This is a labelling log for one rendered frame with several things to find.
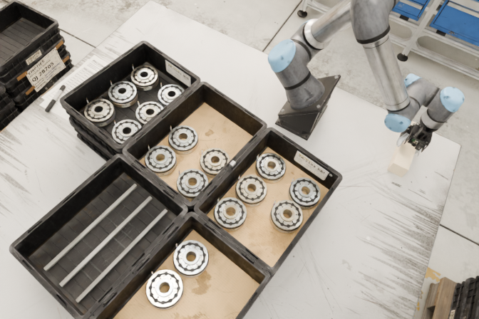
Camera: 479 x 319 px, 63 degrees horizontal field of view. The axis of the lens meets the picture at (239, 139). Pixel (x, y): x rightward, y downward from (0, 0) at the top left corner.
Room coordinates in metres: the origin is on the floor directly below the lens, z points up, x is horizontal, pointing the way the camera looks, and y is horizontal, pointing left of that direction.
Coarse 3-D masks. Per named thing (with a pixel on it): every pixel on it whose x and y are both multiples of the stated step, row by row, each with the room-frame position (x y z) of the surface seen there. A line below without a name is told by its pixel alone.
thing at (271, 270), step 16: (272, 128) 0.76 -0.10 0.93; (256, 144) 0.69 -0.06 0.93; (240, 160) 0.62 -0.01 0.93; (320, 160) 0.67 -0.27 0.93; (224, 176) 0.55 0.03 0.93; (336, 176) 0.62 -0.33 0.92; (208, 192) 0.49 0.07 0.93; (320, 208) 0.50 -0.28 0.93; (304, 224) 0.44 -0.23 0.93; (256, 256) 0.32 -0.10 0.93; (272, 272) 0.29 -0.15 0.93
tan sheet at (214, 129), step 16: (208, 112) 0.86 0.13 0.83; (208, 128) 0.78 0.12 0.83; (224, 128) 0.80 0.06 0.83; (240, 128) 0.81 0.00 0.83; (160, 144) 0.69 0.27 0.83; (208, 144) 0.72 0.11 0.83; (224, 144) 0.73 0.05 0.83; (240, 144) 0.74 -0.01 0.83; (144, 160) 0.61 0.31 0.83; (160, 160) 0.62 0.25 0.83; (192, 160) 0.64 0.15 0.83; (176, 176) 0.57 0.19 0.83
